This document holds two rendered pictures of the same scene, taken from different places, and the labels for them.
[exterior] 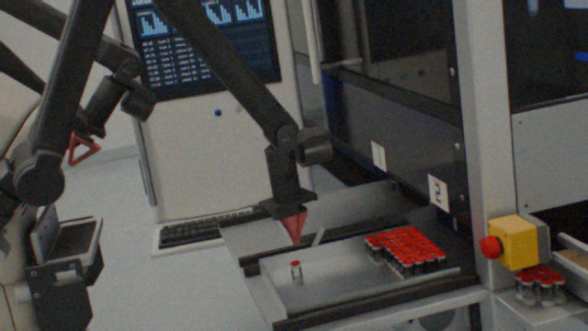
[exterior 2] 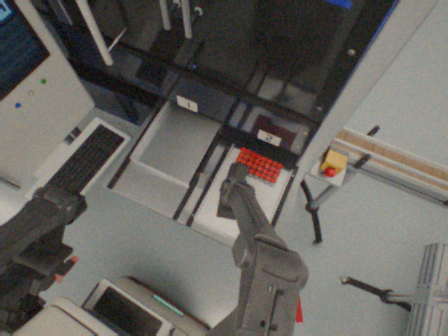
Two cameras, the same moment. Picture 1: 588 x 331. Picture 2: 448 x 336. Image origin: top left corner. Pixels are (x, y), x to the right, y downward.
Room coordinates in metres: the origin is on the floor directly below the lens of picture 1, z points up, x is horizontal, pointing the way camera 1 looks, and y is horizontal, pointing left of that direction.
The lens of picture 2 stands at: (1.30, 0.26, 2.03)
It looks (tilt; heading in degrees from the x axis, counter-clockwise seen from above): 68 degrees down; 304
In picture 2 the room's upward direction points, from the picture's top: 3 degrees clockwise
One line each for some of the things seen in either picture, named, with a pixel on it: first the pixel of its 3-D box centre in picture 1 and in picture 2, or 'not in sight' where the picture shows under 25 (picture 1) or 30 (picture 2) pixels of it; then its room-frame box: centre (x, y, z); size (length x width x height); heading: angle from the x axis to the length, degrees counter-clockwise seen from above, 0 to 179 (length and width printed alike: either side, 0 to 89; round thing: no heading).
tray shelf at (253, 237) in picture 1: (346, 250); (209, 170); (1.60, -0.09, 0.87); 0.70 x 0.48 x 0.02; 12
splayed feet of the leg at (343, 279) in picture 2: not in sight; (384, 296); (0.50, -0.34, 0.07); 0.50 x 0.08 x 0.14; 12
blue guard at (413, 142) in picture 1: (319, 98); (71, 44); (2.29, -0.11, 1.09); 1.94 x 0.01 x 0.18; 12
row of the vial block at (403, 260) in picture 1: (394, 257); (254, 174); (1.44, -0.18, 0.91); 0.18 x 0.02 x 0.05; 11
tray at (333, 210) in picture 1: (350, 211); (179, 137); (1.78, -0.12, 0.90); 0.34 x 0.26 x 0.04; 102
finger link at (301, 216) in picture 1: (287, 224); not in sight; (1.42, 0.03, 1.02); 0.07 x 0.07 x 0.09; 27
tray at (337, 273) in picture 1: (354, 270); (244, 194); (1.42, -0.09, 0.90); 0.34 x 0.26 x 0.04; 101
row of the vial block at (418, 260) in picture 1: (404, 255); (256, 169); (1.45, -0.20, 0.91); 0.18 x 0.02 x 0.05; 11
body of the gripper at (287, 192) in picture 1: (286, 188); (229, 201); (1.43, 0.02, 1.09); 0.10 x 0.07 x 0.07; 117
